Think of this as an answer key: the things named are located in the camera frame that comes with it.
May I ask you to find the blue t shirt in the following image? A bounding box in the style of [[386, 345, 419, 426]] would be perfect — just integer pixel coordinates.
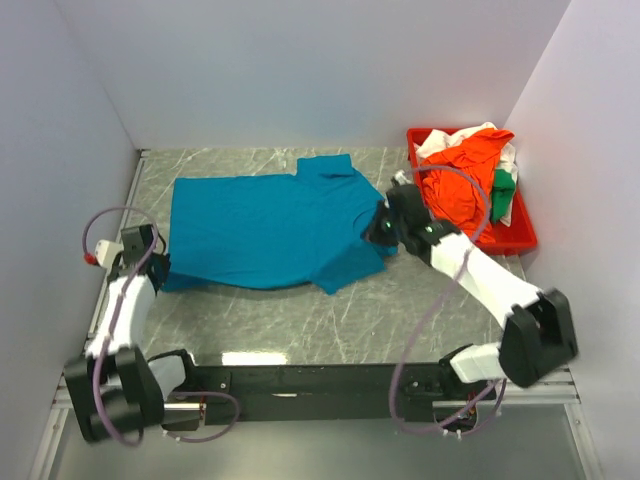
[[163, 154, 397, 294]]

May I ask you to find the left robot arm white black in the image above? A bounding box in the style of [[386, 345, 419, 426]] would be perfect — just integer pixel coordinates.
[[63, 224, 200, 446]]

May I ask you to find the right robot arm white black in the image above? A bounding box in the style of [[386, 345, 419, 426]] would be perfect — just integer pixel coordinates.
[[364, 184, 579, 399]]

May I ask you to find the orange t shirt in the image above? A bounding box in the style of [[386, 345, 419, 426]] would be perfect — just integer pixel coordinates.
[[418, 128, 516, 245]]

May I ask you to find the white t shirt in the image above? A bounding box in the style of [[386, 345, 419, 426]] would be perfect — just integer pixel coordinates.
[[414, 120, 521, 229]]

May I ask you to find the green t shirt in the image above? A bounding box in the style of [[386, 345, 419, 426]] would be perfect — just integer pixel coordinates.
[[491, 169, 517, 226]]

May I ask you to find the red plastic bin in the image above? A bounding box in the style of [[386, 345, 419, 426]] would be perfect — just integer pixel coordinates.
[[406, 127, 537, 256]]

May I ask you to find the black base beam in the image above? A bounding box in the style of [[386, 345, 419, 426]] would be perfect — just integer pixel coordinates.
[[172, 362, 489, 426]]

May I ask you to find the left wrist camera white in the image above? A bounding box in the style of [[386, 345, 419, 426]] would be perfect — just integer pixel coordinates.
[[84, 240, 123, 269]]

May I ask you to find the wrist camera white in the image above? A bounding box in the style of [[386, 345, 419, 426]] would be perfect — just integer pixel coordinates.
[[84, 240, 123, 269], [391, 170, 413, 185]]

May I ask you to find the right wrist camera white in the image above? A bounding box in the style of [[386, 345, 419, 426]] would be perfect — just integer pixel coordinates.
[[391, 170, 413, 185]]

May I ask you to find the aluminium rail frame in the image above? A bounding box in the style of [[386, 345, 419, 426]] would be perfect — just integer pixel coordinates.
[[29, 148, 601, 480]]

